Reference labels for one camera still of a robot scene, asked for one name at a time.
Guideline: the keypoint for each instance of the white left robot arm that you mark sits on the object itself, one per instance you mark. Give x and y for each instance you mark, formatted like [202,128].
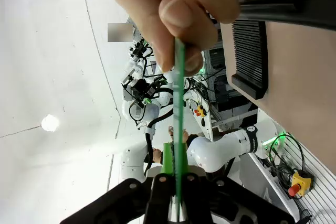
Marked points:
[223,145]

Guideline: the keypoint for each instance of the green perforated PCB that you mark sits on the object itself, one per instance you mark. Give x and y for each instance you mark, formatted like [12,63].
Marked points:
[179,108]

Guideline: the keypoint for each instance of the black background gripper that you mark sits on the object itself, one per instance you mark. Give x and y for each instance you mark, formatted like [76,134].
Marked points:
[140,51]

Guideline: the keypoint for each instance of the background person in dark clothing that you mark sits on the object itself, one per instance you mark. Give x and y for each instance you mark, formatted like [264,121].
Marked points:
[185,136]

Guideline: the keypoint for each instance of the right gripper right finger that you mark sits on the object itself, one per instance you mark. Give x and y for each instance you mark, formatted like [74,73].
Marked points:
[231,203]

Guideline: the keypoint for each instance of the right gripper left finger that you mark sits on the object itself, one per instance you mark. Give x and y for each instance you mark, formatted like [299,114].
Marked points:
[126,203]

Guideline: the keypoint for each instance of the person's bare hand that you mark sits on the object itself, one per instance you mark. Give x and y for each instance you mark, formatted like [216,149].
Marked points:
[157,3]

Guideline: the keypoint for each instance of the open electronics rack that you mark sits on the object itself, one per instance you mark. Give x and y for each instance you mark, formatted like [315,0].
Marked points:
[223,77]

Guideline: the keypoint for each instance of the white aluminium base frame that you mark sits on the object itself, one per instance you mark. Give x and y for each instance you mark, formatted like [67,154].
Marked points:
[315,203]

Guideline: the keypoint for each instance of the white control cabinet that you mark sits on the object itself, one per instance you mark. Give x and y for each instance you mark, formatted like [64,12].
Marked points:
[202,124]

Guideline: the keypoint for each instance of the blurred person's head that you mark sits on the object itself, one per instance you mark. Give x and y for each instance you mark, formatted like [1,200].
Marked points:
[120,32]

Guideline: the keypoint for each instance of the small yellow emergency stop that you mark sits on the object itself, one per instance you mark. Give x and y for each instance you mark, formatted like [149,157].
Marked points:
[201,111]

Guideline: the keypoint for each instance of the black slotted PCB rack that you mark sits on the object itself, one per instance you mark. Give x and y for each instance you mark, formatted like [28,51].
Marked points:
[249,56]

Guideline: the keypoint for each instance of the yellow emergency stop button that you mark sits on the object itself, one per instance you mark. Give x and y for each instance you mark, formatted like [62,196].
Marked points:
[300,183]

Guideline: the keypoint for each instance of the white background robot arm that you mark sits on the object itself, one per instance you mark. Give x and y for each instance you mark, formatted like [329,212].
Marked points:
[137,68]

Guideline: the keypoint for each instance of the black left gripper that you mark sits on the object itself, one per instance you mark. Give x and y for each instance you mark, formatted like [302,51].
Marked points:
[143,89]

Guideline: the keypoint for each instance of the round ceiling light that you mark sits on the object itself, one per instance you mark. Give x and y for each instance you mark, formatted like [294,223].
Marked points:
[50,123]

